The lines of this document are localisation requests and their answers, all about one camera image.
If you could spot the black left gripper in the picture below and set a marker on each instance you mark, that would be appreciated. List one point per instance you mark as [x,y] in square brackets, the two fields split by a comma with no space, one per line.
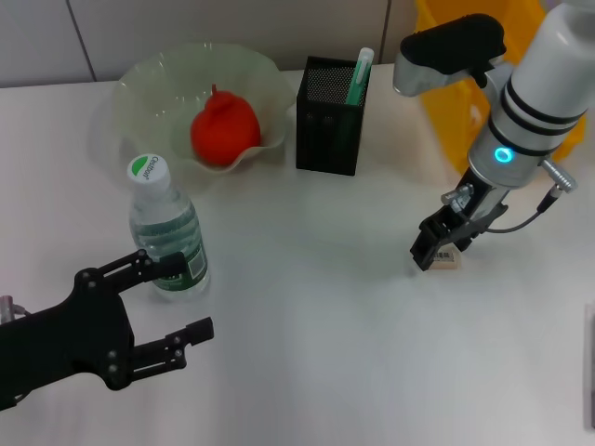
[60,334]

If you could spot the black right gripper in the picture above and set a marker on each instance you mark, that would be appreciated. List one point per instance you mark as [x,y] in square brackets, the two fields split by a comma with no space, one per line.
[474,209]

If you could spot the beige eraser with barcode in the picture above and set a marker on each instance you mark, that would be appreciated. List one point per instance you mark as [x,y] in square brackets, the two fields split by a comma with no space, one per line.
[448,261]

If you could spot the clear water bottle green label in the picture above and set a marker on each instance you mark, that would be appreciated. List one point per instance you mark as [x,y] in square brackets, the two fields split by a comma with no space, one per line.
[169,218]

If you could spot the red pomegranate toy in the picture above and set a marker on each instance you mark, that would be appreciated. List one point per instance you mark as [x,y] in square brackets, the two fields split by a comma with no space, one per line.
[225,130]

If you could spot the mint green pen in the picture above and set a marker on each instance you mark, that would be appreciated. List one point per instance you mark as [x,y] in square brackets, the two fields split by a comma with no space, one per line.
[360,79]

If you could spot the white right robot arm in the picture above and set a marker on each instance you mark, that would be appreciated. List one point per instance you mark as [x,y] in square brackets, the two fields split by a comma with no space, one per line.
[534,93]

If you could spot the black mesh pen holder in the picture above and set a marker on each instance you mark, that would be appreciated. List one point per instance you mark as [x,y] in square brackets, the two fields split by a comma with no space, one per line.
[325,139]

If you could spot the green glass fruit bowl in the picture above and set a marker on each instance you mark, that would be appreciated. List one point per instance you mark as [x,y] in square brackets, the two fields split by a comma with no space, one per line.
[153,102]

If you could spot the yellow plastic storage bin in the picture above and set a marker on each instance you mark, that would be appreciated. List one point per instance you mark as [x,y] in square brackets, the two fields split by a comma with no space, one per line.
[446,121]

